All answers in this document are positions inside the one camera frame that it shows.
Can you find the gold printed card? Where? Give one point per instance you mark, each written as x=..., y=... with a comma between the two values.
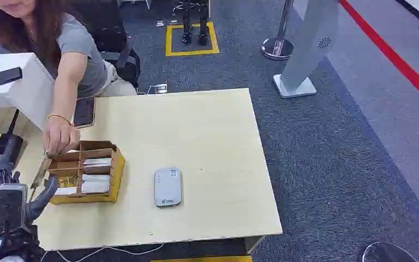
x=67, y=181

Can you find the round chrome base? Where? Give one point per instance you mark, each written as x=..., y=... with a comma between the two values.
x=388, y=253

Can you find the black robot legs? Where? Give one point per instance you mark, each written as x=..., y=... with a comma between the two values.
x=195, y=25

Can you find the person's left hand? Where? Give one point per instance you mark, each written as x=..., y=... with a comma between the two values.
x=60, y=136

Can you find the white card stack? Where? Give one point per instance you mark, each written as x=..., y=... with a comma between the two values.
x=95, y=187
x=65, y=191
x=97, y=161
x=95, y=178

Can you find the yellow floor tape strip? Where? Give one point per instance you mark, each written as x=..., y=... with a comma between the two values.
x=202, y=259

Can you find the wooden card box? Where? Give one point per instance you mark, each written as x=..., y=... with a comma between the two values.
x=103, y=197

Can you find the black office chair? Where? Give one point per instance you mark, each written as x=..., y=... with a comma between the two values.
x=112, y=39

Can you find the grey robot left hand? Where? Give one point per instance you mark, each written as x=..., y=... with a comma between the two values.
x=8, y=208

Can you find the grey card reader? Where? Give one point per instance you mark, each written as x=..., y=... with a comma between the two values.
x=168, y=187

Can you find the dark smartphone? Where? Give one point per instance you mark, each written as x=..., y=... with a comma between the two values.
x=84, y=112

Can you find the brown card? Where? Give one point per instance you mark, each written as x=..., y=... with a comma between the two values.
x=40, y=174

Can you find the white power strip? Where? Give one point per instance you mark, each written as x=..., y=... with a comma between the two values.
x=159, y=89

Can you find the white cabinet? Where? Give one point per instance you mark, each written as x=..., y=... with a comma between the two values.
x=21, y=92

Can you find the white sign stand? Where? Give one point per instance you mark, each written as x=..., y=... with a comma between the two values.
x=307, y=50

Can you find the person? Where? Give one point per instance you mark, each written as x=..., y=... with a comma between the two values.
x=68, y=47

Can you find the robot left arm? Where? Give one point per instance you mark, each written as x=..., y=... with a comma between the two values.
x=16, y=249

